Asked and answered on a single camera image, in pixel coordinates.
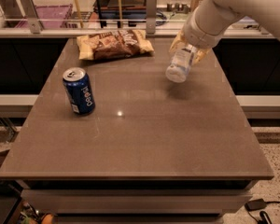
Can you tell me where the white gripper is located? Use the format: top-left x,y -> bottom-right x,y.
169,16 -> 223,65

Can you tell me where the clear plastic water bottle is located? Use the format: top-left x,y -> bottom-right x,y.
165,45 -> 198,83

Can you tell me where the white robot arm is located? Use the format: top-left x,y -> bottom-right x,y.
169,0 -> 280,53

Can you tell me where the brown yellow snack bag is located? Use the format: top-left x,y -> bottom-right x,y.
77,29 -> 154,61

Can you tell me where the blue Pepsi soda can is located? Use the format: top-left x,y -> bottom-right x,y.
63,67 -> 95,115

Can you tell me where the purple plastic crate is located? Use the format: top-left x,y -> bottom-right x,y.
15,3 -> 75,29

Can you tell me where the black power adapter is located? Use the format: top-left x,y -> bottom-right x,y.
245,199 -> 267,211

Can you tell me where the grey table base drawer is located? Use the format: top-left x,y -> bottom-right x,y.
21,189 -> 252,224

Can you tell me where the middle metal railing bracket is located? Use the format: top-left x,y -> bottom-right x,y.
146,0 -> 157,35

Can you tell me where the metal railing bracket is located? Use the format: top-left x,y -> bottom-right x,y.
20,0 -> 43,34
146,0 -> 157,35

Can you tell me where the left metal railing bracket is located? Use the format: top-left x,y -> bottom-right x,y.
20,0 -> 43,34

